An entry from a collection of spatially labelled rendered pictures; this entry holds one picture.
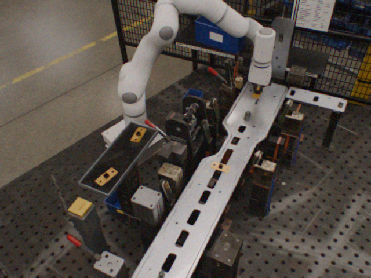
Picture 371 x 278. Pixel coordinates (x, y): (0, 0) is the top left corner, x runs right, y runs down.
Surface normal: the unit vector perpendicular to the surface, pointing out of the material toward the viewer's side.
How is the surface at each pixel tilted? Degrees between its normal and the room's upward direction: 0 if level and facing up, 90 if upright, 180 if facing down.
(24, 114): 0
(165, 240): 0
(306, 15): 90
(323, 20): 90
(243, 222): 0
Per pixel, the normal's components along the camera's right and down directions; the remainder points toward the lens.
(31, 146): -0.04, -0.69
